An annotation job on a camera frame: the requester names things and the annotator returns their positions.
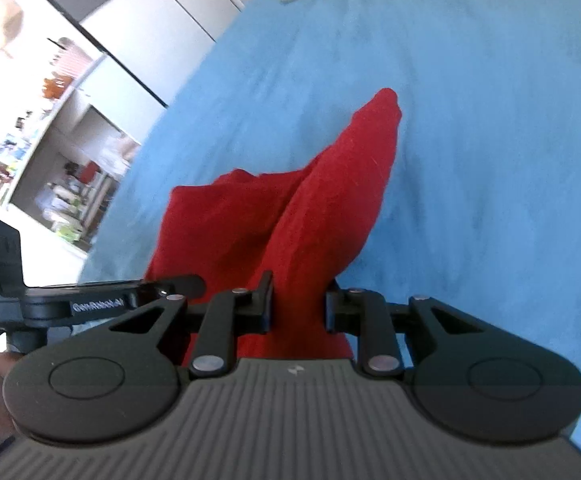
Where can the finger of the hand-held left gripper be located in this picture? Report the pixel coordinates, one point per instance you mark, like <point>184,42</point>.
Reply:
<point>175,285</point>

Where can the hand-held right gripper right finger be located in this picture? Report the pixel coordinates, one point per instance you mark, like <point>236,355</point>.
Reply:
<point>334,312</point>

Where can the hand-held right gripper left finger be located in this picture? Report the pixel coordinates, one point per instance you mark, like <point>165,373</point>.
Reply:
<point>265,310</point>

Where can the red knit sweater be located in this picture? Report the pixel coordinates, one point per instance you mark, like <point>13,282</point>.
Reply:
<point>320,200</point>

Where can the red box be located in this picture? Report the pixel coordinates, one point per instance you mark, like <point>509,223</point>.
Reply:
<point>89,171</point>

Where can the white bag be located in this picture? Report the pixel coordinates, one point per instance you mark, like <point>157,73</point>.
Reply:
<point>120,147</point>

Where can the white shelf unit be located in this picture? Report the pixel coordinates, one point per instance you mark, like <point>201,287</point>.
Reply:
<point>65,125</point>

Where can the brown plush toy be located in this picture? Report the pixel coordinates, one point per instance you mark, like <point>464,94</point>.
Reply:
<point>56,86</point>

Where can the pink striped box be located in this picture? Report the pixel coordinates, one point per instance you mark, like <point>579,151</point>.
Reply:
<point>73,57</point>

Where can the bed with blue sheet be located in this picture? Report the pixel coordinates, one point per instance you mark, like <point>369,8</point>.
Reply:
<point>470,110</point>

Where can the white and grey wardrobe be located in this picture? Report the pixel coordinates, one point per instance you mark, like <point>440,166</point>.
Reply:
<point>170,10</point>

